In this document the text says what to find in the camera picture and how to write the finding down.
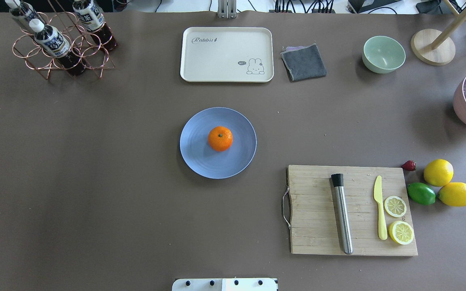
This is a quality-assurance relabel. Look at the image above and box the orange fruit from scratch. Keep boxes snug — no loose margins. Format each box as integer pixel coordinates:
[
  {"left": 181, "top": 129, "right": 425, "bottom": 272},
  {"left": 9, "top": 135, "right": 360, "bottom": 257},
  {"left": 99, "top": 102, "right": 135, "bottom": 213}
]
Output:
[{"left": 208, "top": 127, "right": 233, "bottom": 152}]

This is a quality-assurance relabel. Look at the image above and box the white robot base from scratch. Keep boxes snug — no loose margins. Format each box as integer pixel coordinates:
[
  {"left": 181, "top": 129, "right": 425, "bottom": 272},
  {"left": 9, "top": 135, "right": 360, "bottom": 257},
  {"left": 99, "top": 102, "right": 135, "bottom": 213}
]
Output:
[{"left": 172, "top": 278, "right": 279, "bottom": 291}]

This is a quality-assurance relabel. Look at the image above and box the blue plate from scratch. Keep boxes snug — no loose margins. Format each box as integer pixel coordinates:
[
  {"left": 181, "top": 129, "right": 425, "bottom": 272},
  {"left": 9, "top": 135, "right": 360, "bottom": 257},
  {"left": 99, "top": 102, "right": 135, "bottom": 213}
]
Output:
[{"left": 180, "top": 107, "right": 257, "bottom": 179}]

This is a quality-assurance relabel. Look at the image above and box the cream rabbit tray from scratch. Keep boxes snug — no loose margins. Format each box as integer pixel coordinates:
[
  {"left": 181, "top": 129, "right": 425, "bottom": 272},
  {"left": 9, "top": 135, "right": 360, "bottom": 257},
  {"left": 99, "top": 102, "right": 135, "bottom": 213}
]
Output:
[{"left": 180, "top": 27, "right": 274, "bottom": 82}]

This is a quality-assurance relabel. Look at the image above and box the grey folded cloth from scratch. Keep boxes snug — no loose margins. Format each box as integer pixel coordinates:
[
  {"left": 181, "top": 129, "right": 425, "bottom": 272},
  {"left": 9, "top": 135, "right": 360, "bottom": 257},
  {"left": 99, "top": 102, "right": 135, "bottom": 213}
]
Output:
[{"left": 281, "top": 44, "right": 327, "bottom": 81}]

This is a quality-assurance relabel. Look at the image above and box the steel muddler black tip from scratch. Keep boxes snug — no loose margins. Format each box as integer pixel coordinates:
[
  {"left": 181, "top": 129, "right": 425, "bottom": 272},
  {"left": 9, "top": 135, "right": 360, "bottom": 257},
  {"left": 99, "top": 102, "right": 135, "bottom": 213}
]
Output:
[{"left": 331, "top": 173, "right": 354, "bottom": 255}]

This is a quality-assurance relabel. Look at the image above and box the yellow plastic knife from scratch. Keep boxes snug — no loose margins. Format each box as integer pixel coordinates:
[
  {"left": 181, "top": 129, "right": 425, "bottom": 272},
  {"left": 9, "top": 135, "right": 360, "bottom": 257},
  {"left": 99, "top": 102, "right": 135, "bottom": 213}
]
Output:
[{"left": 373, "top": 175, "right": 388, "bottom": 240}]

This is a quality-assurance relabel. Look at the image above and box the lemon slice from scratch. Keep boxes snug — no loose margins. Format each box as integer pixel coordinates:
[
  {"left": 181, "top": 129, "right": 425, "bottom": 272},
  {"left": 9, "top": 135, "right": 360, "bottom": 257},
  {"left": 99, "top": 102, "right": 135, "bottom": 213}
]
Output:
[{"left": 383, "top": 196, "right": 407, "bottom": 218}]

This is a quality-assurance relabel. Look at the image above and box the green bowl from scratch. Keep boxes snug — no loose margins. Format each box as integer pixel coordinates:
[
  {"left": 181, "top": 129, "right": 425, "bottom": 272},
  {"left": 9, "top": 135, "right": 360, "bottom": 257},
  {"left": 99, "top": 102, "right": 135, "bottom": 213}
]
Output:
[{"left": 362, "top": 36, "right": 406, "bottom": 74}]

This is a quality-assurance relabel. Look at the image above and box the red strawberry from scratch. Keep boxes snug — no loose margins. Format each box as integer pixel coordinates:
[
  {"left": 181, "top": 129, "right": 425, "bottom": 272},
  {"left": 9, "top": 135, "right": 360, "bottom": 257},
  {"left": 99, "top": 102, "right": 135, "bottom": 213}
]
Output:
[{"left": 401, "top": 160, "right": 416, "bottom": 171}]

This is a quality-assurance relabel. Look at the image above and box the lemon half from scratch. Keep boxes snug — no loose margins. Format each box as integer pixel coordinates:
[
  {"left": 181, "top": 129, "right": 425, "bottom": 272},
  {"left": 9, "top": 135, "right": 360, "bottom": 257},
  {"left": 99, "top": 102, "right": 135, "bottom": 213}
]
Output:
[{"left": 388, "top": 221, "right": 415, "bottom": 245}]

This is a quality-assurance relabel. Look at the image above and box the tea bottle upper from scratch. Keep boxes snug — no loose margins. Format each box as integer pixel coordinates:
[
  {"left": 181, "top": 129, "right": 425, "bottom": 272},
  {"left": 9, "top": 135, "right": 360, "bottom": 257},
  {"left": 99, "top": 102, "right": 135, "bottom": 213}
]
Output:
[{"left": 72, "top": 0, "right": 118, "bottom": 52}]

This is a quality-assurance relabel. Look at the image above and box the tea bottle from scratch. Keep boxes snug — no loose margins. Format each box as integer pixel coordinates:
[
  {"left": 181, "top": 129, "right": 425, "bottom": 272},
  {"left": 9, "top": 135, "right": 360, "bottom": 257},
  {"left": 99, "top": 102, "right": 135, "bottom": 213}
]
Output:
[
  {"left": 5, "top": 0, "right": 45, "bottom": 31},
  {"left": 72, "top": 0, "right": 118, "bottom": 52},
  {"left": 28, "top": 19, "right": 86, "bottom": 76}
]

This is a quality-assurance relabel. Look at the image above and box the green lime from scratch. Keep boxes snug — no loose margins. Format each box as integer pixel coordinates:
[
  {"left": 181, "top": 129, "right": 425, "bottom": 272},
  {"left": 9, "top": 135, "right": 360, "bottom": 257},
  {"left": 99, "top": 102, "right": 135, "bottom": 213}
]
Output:
[{"left": 407, "top": 182, "right": 436, "bottom": 206}]

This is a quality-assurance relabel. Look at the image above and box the tea bottle lower right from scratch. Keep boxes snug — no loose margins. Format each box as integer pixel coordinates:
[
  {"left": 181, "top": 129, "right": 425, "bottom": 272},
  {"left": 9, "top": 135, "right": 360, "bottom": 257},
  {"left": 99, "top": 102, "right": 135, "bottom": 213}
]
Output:
[{"left": 28, "top": 19, "right": 86, "bottom": 76}]

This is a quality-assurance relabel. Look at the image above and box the yellow lemon near strawberry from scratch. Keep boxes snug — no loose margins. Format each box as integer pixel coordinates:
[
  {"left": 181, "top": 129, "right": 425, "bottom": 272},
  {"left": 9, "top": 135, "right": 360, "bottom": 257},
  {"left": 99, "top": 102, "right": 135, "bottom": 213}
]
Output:
[{"left": 424, "top": 159, "right": 454, "bottom": 187}]

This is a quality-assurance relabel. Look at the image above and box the wooden stand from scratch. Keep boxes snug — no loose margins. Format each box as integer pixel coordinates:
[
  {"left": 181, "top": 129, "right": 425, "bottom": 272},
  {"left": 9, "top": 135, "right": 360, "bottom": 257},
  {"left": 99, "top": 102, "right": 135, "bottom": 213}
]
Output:
[{"left": 411, "top": 7, "right": 466, "bottom": 66}]

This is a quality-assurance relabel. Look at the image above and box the yellow lemon far side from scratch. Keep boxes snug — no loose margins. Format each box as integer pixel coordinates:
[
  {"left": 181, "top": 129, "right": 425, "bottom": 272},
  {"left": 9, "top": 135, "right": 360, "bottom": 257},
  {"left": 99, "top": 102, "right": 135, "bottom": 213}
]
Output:
[{"left": 438, "top": 182, "right": 466, "bottom": 207}]

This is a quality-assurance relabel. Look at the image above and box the tea bottle lower left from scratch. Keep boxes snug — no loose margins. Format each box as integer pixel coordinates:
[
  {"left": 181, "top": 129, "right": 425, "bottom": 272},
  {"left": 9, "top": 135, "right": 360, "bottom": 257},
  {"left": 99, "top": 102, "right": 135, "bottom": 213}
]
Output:
[{"left": 5, "top": 0, "right": 45, "bottom": 31}]

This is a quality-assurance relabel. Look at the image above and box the copper wire bottle rack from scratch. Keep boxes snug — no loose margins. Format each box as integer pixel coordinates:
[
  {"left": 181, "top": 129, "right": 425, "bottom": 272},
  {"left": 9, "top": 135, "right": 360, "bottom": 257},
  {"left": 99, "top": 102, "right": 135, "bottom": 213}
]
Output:
[{"left": 12, "top": 0, "right": 115, "bottom": 79}]

